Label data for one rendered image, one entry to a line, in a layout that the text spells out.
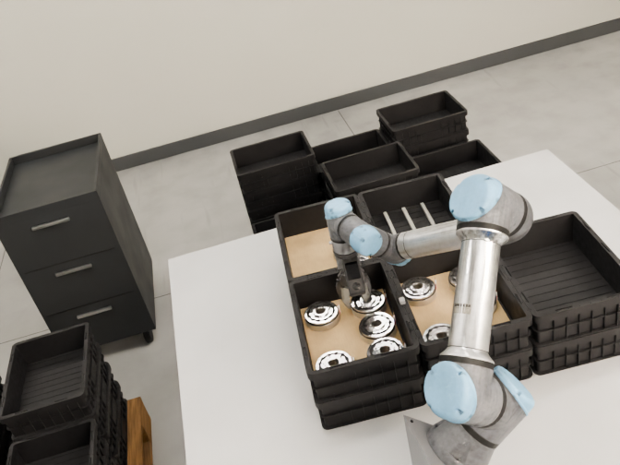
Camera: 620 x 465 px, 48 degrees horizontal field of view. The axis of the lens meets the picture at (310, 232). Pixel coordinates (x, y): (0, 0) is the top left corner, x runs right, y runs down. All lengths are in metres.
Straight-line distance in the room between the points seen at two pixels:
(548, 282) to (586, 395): 0.34
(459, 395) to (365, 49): 3.97
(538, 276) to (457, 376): 0.77
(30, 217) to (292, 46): 2.55
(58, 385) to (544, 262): 1.77
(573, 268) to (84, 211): 1.95
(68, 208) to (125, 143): 2.16
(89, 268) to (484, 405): 2.15
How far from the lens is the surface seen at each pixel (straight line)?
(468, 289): 1.54
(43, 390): 2.83
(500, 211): 1.57
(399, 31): 5.24
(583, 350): 2.06
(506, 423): 1.61
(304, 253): 2.39
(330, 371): 1.82
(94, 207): 3.09
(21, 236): 3.19
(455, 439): 1.64
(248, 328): 2.36
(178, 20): 4.91
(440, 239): 1.80
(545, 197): 2.74
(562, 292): 2.12
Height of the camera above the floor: 2.22
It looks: 34 degrees down
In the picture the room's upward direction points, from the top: 13 degrees counter-clockwise
